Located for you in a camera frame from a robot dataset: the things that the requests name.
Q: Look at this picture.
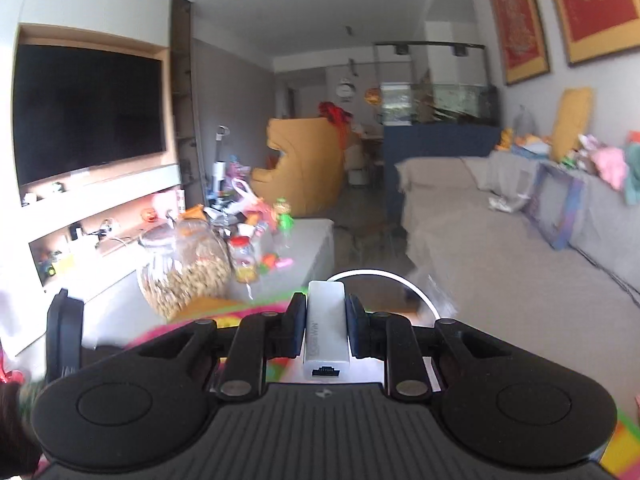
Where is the clear plastic bottle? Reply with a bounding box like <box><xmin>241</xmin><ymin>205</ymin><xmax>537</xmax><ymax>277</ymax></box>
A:
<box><xmin>512</xmin><ymin>105</ymin><xmax>536</xmax><ymax>141</ymax></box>

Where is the red hanging decoration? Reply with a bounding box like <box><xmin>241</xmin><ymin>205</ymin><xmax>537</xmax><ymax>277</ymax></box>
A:
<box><xmin>319</xmin><ymin>101</ymin><xmax>353</xmax><ymax>133</ymax></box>

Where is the black television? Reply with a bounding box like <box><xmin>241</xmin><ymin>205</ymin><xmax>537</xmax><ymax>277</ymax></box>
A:
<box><xmin>12</xmin><ymin>44</ymin><xmax>167</xmax><ymax>187</ymax></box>

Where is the pink carton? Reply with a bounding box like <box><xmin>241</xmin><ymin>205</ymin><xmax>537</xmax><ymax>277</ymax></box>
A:
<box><xmin>152</xmin><ymin>190</ymin><xmax>186</xmax><ymax>216</ymax></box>

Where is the glass jar of nuts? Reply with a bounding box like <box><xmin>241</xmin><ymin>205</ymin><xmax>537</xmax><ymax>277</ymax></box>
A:
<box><xmin>137</xmin><ymin>220</ymin><xmax>233</xmax><ymax>318</ymax></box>

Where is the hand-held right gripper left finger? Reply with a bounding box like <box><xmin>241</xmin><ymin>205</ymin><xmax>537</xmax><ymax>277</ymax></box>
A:
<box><xmin>137</xmin><ymin>291</ymin><xmax>307</xmax><ymax>396</ymax></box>

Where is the pink and white toy bag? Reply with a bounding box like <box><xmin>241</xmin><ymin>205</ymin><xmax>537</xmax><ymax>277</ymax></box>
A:
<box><xmin>231</xmin><ymin>177</ymin><xmax>273</xmax><ymax>226</ymax></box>

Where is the teal blanket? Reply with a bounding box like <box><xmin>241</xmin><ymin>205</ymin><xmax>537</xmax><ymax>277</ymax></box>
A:
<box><xmin>625</xmin><ymin>142</ymin><xmax>640</xmax><ymax>206</ymax></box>

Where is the white stick vacuum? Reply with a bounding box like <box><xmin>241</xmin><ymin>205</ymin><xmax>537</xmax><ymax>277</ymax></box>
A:
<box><xmin>212</xmin><ymin>125</ymin><xmax>231</xmax><ymax>197</ymax></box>

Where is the colourful cartoon play mat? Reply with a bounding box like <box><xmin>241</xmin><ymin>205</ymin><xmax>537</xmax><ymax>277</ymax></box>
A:
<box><xmin>120</xmin><ymin>287</ymin><xmax>640</xmax><ymax>480</ymax></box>

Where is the small red-lidded plastic jar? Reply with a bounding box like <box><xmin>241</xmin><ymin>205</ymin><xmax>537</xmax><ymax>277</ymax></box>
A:
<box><xmin>229</xmin><ymin>236</ymin><xmax>258</xmax><ymax>285</ymax></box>

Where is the white network adapter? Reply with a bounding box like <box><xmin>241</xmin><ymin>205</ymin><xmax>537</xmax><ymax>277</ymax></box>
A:
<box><xmin>301</xmin><ymin>269</ymin><xmax>442</xmax><ymax>382</ymax></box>

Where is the glass aquarium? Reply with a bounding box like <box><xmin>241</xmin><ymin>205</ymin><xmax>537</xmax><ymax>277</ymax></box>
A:
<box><xmin>374</xmin><ymin>40</ymin><xmax>501</xmax><ymax>127</ymax></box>

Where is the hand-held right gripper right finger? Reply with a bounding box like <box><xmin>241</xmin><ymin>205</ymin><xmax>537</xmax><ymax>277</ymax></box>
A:
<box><xmin>345</xmin><ymin>292</ymin><xmax>507</xmax><ymax>396</ymax></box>

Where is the dark cloth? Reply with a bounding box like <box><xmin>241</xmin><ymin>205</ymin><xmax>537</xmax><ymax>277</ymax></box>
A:
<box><xmin>0</xmin><ymin>382</ymin><xmax>42</xmax><ymax>479</ymax></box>

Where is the yellow armchair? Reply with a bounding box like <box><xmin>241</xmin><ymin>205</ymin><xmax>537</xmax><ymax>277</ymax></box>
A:
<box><xmin>250</xmin><ymin>116</ymin><xmax>348</xmax><ymax>218</ymax></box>

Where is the pile of small toys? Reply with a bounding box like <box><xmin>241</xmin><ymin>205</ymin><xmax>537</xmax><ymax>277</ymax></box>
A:
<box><xmin>495</xmin><ymin>127</ymin><xmax>596</xmax><ymax>171</ymax></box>

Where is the grey coffee table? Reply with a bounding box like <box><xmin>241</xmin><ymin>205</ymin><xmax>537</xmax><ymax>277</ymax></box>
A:
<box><xmin>80</xmin><ymin>217</ymin><xmax>336</xmax><ymax>346</ymax></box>

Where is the yellow pillow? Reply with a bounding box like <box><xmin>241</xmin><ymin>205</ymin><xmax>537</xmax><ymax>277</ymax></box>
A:
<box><xmin>550</xmin><ymin>87</ymin><xmax>596</xmax><ymax>161</ymax></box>

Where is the white wall television unit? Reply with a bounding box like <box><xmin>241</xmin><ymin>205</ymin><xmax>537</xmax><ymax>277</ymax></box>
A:
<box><xmin>0</xmin><ymin>22</ymin><xmax>185</xmax><ymax>356</ymax></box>

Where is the grey sofa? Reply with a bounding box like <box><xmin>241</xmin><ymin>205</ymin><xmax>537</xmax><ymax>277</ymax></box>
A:
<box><xmin>397</xmin><ymin>152</ymin><xmax>640</xmax><ymax>411</ymax></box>

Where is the red framed wall poster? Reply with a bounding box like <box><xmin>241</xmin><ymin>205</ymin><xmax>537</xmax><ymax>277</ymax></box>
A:
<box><xmin>542</xmin><ymin>0</ymin><xmax>640</xmax><ymax>66</ymax></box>
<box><xmin>482</xmin><ymin>0</ymin><xmax>551</xmax><ymax>86</ymax></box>

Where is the pink plush toy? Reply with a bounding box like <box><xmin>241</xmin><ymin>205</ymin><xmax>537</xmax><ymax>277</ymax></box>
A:
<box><xmin>592</xmin><ymin>145</ymin><xmax>629</xmax><ymax>189</ymax></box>

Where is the green toy bottle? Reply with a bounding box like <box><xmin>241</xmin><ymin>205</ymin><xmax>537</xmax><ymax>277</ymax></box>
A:
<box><xmin>272</xmin><ymin>199</ymin><xmax>296</xmax><ymax>248</ymax></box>

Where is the purple window box lid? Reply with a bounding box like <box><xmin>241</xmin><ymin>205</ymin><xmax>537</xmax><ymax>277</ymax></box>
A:
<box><xmin>525</xmin><ymin>162</ymin><xmax>586</xmax><ymax>251</ymax></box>

